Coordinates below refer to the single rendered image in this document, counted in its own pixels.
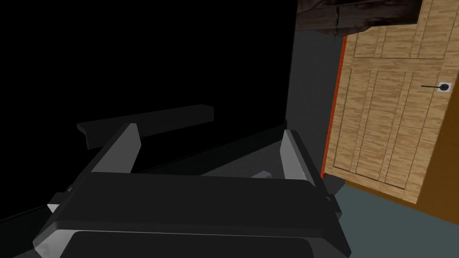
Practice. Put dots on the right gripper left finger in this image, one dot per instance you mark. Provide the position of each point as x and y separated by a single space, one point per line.
118 152

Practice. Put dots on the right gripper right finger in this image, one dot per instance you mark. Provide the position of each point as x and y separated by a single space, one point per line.
294 157

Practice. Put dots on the dark long shelf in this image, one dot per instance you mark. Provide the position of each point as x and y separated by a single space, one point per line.
147 123

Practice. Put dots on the light wooden door leaf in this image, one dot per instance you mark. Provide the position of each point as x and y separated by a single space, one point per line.
385 111

